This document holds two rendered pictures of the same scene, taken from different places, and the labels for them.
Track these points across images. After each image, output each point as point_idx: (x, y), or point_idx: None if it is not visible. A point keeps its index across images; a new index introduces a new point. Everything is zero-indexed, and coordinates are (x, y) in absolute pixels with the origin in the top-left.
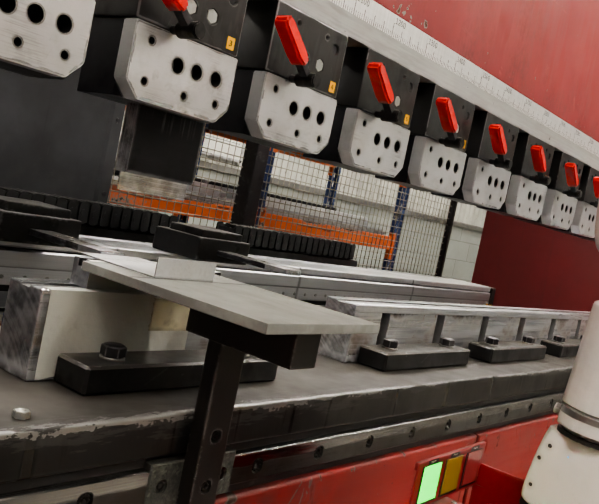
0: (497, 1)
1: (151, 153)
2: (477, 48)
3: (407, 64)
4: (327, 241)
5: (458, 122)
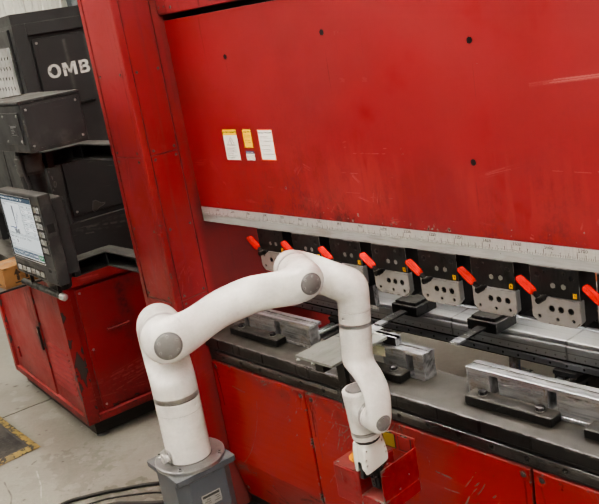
0: (506, 198)
1: None
2: (499, 230)
3: (444, 251)
4: None
5: (499, 274)
